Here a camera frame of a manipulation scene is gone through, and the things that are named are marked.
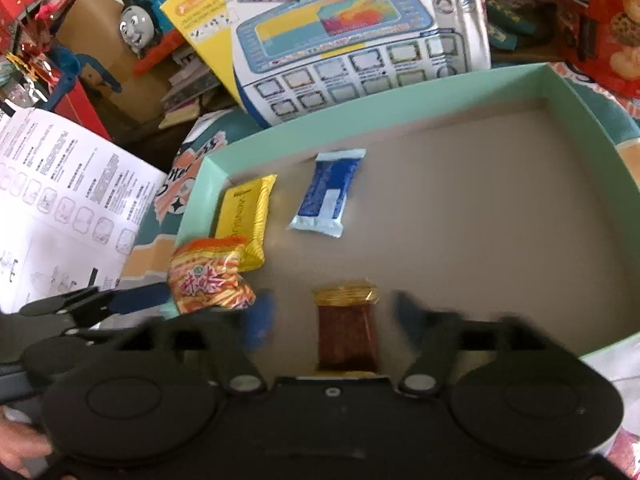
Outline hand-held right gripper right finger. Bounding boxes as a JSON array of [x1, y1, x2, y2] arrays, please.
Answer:
[[391, 289, 552, 397]]

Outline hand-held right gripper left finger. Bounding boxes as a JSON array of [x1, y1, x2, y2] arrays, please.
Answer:
[[116, 290, 278, 397]]

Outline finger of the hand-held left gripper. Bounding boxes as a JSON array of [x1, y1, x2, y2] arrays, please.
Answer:
[[61, 312, 167, 339], [19, 282, 174, 317]]

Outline brown snack packet gold ends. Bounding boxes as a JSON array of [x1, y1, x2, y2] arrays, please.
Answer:
[[312, 280, 381, 377]]

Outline orange striped snack packet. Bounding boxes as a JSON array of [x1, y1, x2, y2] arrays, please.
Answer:
[[167, 236, 257, 315]]

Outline mint green cardboard box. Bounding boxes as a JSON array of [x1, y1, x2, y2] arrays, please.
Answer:
[[175, 62, 640, 359]]

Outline person's left hand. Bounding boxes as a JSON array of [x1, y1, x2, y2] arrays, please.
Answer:
[[0, 406, 53, 479]]

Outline yellow snack packet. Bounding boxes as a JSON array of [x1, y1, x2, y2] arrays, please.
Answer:
[[214, 174, 279, 273]]

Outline white instruction manual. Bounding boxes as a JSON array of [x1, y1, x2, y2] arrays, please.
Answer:
[[0, 107, 169, 314]]

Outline blue and white snack packet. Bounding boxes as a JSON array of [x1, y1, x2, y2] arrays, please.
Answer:
[[286, 148, 367, 238]]

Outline stack of booklets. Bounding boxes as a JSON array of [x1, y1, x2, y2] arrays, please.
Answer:
[[159, 54, 227, 129]]

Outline blue plastic toy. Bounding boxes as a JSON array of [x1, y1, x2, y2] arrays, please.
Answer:
[[44, 45, 124, 112]]

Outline brown cardboard box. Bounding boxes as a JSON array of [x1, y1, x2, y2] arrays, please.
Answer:
[[54, 0, 173, 122]]

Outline blue toy train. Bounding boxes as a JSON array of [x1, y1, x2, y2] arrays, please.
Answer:
[[117, 0, 185, 79]]

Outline toy tablet box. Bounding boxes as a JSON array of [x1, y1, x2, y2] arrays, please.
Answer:
[[160, 0, 493, 129]]

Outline dark teal box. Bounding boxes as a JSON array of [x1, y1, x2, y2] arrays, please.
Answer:
[[482, 0, 540, 52]]

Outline red cookie tin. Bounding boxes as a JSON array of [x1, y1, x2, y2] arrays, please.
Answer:
[[555, 0, 640, 99]]

